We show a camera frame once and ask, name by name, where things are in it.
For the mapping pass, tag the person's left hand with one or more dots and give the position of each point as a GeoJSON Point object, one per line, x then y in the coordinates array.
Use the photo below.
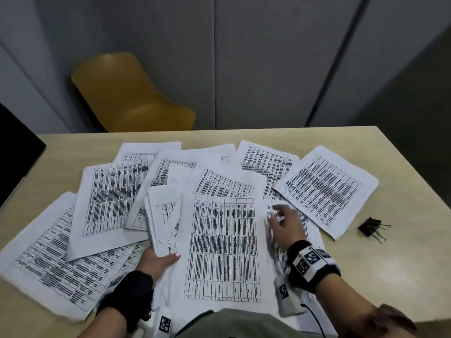
{"type": "Point", "coordinates": [155, 264]}

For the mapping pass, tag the yellow chair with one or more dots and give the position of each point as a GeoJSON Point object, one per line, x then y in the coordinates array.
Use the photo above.
{"type": "Point", "coordinates": [134, 98]}

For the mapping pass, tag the person's right forearm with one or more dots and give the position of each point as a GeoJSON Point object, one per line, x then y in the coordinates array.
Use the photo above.
{"type": "Point", "coordinates": [334, 302]}

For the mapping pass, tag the person's right hand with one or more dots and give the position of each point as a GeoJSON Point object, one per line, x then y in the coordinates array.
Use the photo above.
{"type": "Point", "coordinates": [287, 228]}

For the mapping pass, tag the pile of printed papers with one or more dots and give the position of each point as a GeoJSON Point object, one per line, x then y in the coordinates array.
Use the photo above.
{"type": "Point", "coordinates": [222, 242]}

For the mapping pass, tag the olive green shirt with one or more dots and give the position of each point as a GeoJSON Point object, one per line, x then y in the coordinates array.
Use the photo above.
{"type": "Point", "coordinates": [239, 327]}

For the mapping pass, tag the white wrist camera with marker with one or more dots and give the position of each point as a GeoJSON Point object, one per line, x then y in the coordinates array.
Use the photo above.
{"type": "Point", "coordinates": [287, 295]}
{"type": "Point", "coordinates": [164, 323]}

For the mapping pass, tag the black monitor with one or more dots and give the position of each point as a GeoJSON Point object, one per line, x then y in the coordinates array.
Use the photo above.
{"type": "Point", "coordinates": [17, 151]}

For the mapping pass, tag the black binder clip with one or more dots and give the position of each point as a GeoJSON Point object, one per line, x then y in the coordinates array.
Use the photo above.
{"type": "Point", "coordinates": [369, 227]}

